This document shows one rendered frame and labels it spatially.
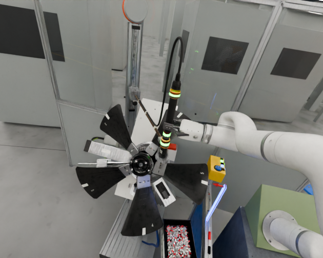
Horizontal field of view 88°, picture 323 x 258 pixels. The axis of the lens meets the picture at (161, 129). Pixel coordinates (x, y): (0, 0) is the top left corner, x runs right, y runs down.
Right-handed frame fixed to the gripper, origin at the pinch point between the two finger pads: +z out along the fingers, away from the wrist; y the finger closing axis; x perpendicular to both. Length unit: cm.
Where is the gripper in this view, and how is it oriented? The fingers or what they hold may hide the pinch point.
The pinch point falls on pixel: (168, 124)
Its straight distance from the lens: 74.7
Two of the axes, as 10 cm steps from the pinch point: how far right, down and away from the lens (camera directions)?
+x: 1.5, -8.2, -5.5
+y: 2.3, -5.1, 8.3
